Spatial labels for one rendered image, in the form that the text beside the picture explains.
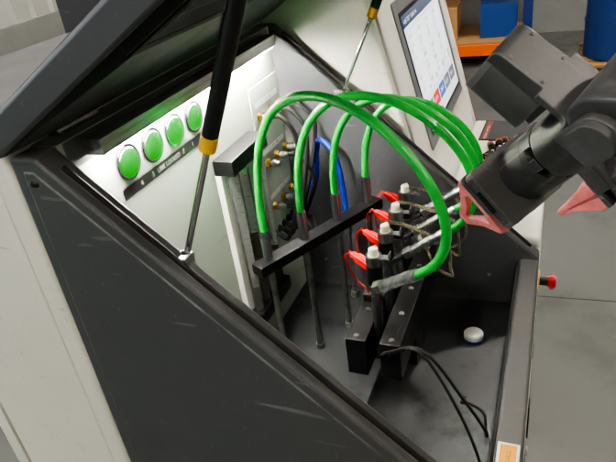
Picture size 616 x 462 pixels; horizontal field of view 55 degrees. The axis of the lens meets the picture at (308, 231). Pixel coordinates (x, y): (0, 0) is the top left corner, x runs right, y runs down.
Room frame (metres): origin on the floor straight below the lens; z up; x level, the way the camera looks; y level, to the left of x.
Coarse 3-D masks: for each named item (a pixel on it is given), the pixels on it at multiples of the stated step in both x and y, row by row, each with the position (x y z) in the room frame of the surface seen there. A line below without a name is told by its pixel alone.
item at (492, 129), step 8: (488, 120) 1.76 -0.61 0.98; (488, 128) 1.69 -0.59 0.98; (496, 128) 1.68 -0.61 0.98; (504, 128) 1.67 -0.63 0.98; (512, 128) 1.66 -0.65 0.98; (520, 128) 1.65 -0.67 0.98; (480, 136) 1.64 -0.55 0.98; (488, 136) 1.63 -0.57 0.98; (496, 136) 1.62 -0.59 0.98; (512, 136) 1.61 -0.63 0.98
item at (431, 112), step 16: (400, 96) 0.98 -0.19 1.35; (432, 112) 0.96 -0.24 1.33; (336, 128) 1.03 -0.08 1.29; (448, 128) 0.95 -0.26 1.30; (336, 144) 1.03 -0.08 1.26; (464, 144) 0.93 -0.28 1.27; (336, 192) 1.04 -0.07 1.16; (336, 208) 1.04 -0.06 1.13; (448, 208) 0.95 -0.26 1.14; (432, 224) 0.96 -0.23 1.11
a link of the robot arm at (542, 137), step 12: (540, 108) 0.46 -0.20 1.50; (528, 120) 0.47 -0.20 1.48; (540, 120) 0.48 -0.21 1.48; (552, 120) 0.46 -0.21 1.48; (540, 132) 0.47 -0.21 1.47; (552, 132) 0.45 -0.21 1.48; (540, 144) 0.46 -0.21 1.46; (552, 144) 0.45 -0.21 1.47; (540, 156) 0.46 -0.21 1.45; (552, 156) 0.45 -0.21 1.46; (564, 156) 0.44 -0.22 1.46; (552, 168) 0.46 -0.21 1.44; (564, 168) 0.45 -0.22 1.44; (576, 168) 0.45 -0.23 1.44
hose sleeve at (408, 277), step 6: (408, 270) 0.70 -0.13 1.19; (396, 276) 0.72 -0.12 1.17; (402, 276) 0.70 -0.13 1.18; (408, 276) 0.69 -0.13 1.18; (414, 276) 0.69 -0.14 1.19; (384, 282) 0.73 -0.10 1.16; (390, 282) 0.72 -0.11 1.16; (396, 282) 0.71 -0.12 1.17; (402, 282) 0.70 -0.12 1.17; (408, 282) 0.70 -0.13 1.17; (384, 288) 0.73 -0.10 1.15; (390, 288) 0.72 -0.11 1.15
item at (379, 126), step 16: (288, 96) 0.84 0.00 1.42; (304, 96) 0.81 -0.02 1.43; (320, 96) 0.79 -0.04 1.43; (336, 96) 0.78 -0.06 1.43; (272, 112) 0.87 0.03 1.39; (352, 112) 0.75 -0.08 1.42; (384, 128) 0.72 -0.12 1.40; (256, 144) 0.91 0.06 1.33; (400, 144) 0.70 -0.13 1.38; (256, 160) 0.91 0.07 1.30; (416, 160) 0.69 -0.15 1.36; (256, 176) 0.92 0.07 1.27; (256, 192) 0.92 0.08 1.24; (432, 192) 0.66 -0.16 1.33; (256, 208) 0.93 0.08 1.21; (448, 224) 0.65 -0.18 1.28; (448, 240) 0.65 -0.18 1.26; (416, 272) 0.69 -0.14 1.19; (432, 272) 0.67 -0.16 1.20
